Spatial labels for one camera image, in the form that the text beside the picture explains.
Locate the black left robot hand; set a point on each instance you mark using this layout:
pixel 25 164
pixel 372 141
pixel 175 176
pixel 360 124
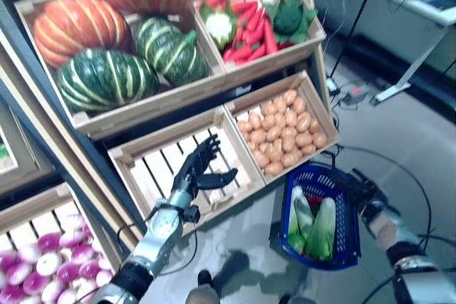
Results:
pixel 192 176

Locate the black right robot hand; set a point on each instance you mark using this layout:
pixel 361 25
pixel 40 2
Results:
pixel 363 190

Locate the green white napa cabbage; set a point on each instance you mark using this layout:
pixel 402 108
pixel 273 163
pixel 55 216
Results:
pixel 304 215
pixel 297 192
pixel 322 229

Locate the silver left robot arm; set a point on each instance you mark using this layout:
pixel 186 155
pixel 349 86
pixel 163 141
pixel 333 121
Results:
pixel 160 225

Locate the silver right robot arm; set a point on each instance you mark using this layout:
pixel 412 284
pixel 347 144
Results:
pixel 383 225

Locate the blue plastic shopping basket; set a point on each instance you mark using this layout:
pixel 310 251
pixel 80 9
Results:
pixel 345 218

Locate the white-slatted wooden crate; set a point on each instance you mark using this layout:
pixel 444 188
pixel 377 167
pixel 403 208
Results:
pixel 124 161

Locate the wooden pumpkin crate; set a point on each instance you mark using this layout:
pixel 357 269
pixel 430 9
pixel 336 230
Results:
pixel 142 111

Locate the grey box with red button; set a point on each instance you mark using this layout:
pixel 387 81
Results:
pixel 356 93

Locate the wooden potato crate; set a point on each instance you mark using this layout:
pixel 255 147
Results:
pixel 317 97

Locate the black power adapter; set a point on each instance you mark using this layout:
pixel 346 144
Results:
pixel 332 86

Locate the silver left robot leg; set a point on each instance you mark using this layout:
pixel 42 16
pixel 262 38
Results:
pixel 204 291

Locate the small green striped pumpkin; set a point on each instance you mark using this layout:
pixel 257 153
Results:
pixel 171 51

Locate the large green striped pumpkin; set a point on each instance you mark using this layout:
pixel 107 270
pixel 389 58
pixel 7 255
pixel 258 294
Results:
pixel 107 81

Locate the wooden carrot crate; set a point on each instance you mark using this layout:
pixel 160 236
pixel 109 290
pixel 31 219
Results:
pixel 270 65

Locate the white cauliflower with leaves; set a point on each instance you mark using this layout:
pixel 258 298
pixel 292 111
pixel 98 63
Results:
pixel 219 24

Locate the wooden turnip crate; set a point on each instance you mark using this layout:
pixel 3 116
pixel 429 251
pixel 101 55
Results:
pixel 35 208

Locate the mostly white turnip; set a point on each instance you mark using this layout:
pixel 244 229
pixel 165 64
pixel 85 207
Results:
pixel 48 263

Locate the black tripod stand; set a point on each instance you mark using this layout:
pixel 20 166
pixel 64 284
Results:
pixel 357 19

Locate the green broccoli with leaves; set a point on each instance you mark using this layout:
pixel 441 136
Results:
pixel 286 19

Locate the flat orange striped pumpkin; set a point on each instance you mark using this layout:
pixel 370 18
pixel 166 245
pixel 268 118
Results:
pixel 82 30

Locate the white desk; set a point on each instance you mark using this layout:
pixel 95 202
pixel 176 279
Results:
pixel 441 15

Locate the wooden display rack dark frame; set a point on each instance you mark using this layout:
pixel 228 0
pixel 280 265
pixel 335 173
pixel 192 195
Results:
pixel 32 172
pixel 89 161

